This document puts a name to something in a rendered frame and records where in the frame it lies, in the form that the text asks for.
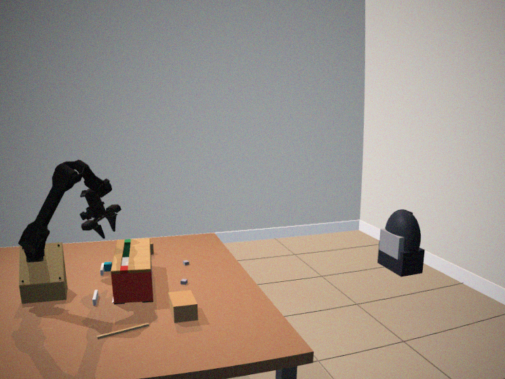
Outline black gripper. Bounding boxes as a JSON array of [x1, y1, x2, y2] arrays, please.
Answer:
[[81, 200, 121, 238]]

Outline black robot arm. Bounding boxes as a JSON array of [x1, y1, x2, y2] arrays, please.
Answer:
[[18, 160, 112, 262]]

